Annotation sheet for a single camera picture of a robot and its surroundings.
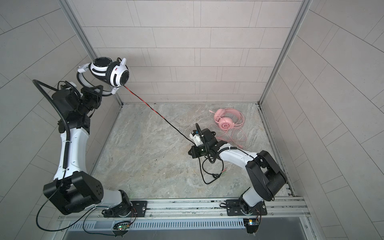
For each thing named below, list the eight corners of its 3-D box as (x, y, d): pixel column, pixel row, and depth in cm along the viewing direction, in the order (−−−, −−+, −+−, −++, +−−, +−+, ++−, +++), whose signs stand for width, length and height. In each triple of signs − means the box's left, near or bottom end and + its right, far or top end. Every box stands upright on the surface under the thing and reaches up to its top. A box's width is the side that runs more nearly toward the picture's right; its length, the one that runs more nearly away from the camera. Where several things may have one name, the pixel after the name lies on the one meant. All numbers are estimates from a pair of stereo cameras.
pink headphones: (221, 134, 101) (222, 126, 94) (211, 117, 110) (211, 110, 103) (246, 124, 106) (249, 116, 100) (234, 109, 115) (236, 101, 109)
